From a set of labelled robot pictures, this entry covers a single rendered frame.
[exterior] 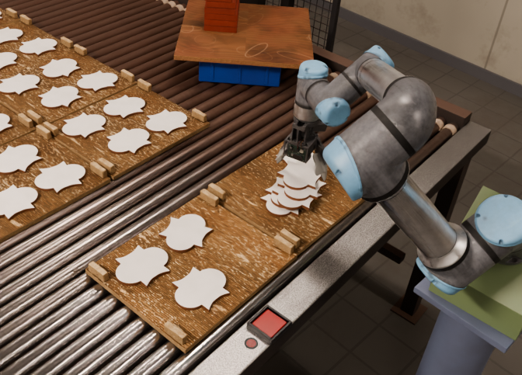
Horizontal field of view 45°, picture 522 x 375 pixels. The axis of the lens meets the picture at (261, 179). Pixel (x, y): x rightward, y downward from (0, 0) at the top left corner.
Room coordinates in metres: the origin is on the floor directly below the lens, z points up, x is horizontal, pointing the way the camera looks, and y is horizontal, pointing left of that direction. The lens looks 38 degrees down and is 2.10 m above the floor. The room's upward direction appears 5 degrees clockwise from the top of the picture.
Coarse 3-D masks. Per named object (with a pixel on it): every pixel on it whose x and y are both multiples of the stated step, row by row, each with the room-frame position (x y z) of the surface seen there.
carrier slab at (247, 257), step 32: (160, 224) 1.23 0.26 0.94; (224, 224) 1.26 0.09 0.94; (192, 256) 1.13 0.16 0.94; (224, 256) 1.14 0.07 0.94; (256, 256) 1.15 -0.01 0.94; (288, 256) 1.16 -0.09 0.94; (128, 288) 1.00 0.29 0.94; (160, 288) 1.01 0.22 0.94; (224, 288) 1.03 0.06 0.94; (256, 288) 1.04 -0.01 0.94; (160, 320) 0.92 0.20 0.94; (192, 320) 0.93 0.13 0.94
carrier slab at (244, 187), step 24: (240, 168) 1.51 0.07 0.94; (264, 168) 1.52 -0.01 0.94; (240, 192) 1.40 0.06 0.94; (264, 192) 1.41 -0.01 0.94; (336, 192) 1.44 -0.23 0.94; (240, 216) 1.31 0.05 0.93; (264, 216) 1.31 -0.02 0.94; (288, 216) 1.32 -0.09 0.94; (312, 216) 1.33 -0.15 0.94; (336, 216) 1.34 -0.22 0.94; (312, 240) 1.23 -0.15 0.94
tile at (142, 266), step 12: (132, 252) 1.11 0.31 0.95; (144, 252) 1.12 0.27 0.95; (156, 252) 1.12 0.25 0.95; (120, 264) 1.07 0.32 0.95; (132, 264) 1.07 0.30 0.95; (144, 264) 1.08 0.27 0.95; (156, 264) 1.08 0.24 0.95; (120, 276) 1.03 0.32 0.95; (132, 276) 1.03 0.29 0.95; (144, 276) 1.04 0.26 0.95; (156, 276) 1.04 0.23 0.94
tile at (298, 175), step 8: (288, 160) 1.51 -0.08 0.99; (288, 168) 1.46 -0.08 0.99; (296, 168) 1.47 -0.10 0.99; (304, 168) 1.47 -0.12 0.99; (312, 168) 1.47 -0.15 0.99; (288, 176) 1.43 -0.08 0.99; (296, 176) 1.43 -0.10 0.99; (304, 176) 1.43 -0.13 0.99; (312, 176) 1.44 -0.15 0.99; (320, 176) 1.44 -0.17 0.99; (288, 184) 1.39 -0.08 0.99; (296, 184) 1.39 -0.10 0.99; (304, 184) 1.40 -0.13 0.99; (312, 184) 1.40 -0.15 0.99
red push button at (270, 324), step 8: (264, 312) 0.98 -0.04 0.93; (272, 312) 0.98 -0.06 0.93; (256, 320) 0.95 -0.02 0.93; (264, 320) 0.95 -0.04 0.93; (272, 320) 0.95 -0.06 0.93; (280, 320) 0.96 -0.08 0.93; (264, 328) 0.93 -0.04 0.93; (272, 328) 0.93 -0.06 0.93; (280, 328) 0.93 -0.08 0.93; (272, 336) 0.91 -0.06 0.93
